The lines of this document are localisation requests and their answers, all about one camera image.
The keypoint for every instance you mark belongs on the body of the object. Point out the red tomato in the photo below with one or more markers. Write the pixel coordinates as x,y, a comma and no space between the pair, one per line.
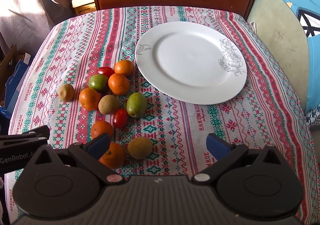
120,118
106,71

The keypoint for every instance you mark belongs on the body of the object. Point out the white floral plate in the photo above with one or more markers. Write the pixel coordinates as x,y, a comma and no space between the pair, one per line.
191,62

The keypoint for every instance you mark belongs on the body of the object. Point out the orange mandarin upper middle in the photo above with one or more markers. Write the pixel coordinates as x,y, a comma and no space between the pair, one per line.
119,84

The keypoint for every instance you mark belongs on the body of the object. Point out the orange mandarin left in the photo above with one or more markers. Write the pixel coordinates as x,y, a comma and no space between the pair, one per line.
89,99

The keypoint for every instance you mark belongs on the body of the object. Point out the green oval fruit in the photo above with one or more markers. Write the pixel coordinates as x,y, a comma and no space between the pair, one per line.
136,105

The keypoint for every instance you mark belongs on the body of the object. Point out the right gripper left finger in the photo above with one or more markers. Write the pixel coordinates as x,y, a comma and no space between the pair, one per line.
87,157

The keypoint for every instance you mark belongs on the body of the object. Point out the orange mandarin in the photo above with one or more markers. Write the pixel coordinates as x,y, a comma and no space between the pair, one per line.
115,156
89,99
101,127
124,67
119,84

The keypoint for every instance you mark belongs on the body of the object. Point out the beige draped curtain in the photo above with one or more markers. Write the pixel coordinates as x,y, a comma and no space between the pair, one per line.
26,23

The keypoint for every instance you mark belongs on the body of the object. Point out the green round fruit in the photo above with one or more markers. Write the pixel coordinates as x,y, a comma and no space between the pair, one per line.
98,82

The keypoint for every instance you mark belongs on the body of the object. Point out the orange mandarin nearest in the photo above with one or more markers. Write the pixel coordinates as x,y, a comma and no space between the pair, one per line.
115,156

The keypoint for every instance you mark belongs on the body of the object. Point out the red tomato top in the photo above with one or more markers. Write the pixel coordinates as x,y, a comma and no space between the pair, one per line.
106,71

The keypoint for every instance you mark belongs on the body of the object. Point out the orange mandarin top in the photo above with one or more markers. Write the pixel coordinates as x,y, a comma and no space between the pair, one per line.
124,67

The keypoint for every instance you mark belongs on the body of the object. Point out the brown kiwi far left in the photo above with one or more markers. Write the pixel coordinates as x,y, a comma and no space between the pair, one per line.
66,92

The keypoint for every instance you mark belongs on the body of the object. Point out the orange mandarin lower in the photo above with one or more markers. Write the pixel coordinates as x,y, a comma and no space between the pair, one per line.
101,127

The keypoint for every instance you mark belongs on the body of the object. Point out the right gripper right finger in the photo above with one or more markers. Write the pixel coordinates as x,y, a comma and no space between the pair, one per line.
227,155

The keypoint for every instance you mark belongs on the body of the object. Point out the brown kiwi centre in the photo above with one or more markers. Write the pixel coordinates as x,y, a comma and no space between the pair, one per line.
108,105

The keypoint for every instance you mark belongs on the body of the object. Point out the patterned red green tablecloth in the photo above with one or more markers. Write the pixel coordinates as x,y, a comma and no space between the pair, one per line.
266,111

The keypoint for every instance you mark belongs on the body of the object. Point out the red tomato lower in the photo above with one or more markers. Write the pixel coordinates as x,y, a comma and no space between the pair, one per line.
120,118

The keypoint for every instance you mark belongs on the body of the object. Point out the blue white carton box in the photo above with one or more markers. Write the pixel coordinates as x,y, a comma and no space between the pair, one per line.
14,68

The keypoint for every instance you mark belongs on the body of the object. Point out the brown kiwi near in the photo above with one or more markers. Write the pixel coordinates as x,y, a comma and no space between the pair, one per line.
139,147

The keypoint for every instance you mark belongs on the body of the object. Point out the blue cloth with print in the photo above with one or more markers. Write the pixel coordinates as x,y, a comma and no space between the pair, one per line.
290,31

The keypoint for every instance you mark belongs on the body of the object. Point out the brown kiwi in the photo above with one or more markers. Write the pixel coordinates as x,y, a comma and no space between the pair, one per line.
108,105
66,92
139,147

